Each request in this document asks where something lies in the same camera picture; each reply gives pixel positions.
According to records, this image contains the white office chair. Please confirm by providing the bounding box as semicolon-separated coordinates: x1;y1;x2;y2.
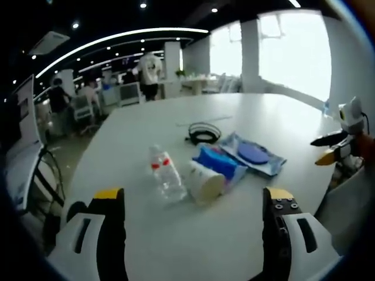
4;142;67;214

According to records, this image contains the ceiling air conditioner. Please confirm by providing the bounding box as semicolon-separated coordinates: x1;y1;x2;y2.
28;30;71;57

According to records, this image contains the white paper cup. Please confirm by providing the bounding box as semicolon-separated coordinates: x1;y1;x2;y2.
186;160;226;206

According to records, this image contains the clear plastic water bottle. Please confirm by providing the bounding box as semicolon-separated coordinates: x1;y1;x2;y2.
147;143;189;203

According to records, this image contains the white chair back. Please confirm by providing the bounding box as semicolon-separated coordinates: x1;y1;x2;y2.
315;165;375;257

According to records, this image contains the person's right hand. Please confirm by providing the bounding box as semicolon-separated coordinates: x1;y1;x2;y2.
352;132;375;161

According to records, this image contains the blue wet wipes pack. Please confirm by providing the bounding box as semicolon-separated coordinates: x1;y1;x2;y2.
217;131;288;178

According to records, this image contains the white display board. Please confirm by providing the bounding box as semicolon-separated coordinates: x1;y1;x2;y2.
13;74;42;145

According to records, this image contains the white table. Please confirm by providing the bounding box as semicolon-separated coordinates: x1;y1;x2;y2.
62;92;354;281

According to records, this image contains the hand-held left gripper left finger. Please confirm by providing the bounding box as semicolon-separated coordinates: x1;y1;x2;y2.
48;187;130;281

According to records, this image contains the blue tissue pack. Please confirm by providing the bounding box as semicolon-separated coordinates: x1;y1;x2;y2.
192;143;250;191

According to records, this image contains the white mesh chair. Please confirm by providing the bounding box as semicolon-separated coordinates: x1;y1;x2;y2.
71;94;96;125

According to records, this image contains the grey cabinet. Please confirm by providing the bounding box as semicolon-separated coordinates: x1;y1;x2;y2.
119;81;145;108

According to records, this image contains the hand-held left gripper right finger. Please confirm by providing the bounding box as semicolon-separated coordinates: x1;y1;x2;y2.
261;187;344;281

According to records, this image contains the thin white stick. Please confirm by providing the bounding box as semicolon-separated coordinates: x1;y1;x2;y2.
175;115;234;128

